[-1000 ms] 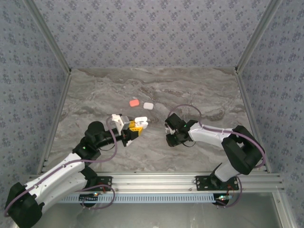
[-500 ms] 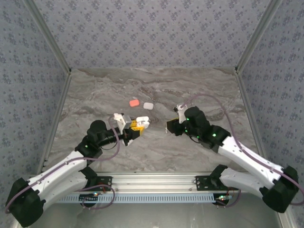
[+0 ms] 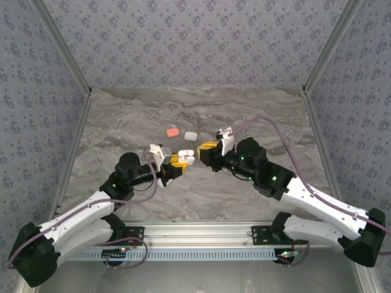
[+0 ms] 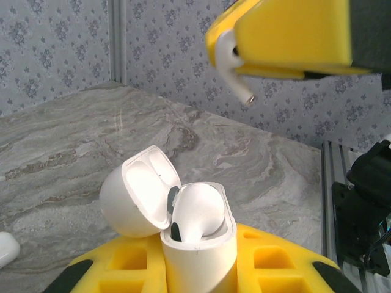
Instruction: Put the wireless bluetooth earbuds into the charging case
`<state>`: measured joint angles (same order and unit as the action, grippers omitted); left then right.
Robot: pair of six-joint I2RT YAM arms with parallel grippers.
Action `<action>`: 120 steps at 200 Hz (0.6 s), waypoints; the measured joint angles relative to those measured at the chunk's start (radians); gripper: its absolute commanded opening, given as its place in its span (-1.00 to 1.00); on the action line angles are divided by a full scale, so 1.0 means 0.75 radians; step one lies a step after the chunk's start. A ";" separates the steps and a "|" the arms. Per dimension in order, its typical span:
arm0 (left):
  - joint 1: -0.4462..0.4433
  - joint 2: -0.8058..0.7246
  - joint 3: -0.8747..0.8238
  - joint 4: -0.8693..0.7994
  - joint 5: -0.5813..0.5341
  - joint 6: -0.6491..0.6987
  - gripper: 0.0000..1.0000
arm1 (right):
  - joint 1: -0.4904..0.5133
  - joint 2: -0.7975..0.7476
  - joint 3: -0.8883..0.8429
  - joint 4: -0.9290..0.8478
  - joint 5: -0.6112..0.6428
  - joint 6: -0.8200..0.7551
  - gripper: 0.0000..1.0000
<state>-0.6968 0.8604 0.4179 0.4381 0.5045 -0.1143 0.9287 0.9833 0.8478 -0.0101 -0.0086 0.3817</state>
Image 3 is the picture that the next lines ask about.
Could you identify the white earbud charging case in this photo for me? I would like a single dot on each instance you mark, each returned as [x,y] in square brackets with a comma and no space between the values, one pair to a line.
[186,155]
[190,135]

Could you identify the pink earbud charging case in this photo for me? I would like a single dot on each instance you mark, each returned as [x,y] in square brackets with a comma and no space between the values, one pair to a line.
[172,132]

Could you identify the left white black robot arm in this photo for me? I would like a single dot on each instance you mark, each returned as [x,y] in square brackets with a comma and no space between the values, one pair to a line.
[76,219]

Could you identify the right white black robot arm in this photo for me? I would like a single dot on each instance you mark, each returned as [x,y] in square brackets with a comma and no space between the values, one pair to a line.
[320,201]

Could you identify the small circuit board with LED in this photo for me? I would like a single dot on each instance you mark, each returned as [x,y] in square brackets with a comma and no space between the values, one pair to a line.
[287,254]
[114,253]

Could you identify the aluminium side rail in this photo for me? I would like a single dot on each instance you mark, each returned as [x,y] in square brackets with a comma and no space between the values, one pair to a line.
[71,152]
[317,131]

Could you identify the wide aluminium base rail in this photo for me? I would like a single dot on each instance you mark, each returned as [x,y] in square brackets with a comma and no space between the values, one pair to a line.
[198,233]

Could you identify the aluminium diagonal frame post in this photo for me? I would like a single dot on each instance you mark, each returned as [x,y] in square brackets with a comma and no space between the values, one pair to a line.
[333,45]
[61,45]

